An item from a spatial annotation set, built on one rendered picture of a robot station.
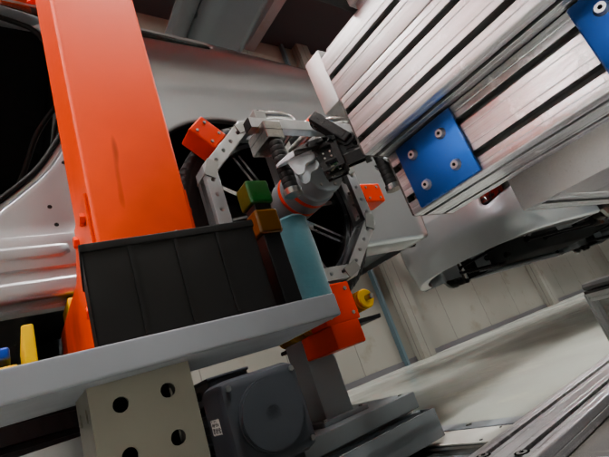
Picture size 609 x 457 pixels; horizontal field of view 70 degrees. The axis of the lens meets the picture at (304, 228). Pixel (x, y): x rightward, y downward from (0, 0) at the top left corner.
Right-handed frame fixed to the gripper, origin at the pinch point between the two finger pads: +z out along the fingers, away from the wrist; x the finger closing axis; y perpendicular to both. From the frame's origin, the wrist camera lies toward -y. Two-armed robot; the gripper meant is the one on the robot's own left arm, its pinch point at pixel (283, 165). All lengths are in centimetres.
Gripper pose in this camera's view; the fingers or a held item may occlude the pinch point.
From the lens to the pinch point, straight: 104.7
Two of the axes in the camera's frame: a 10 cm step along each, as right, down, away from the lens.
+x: 2.3, 2.3, 9.5
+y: 3.3, 9.0, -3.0
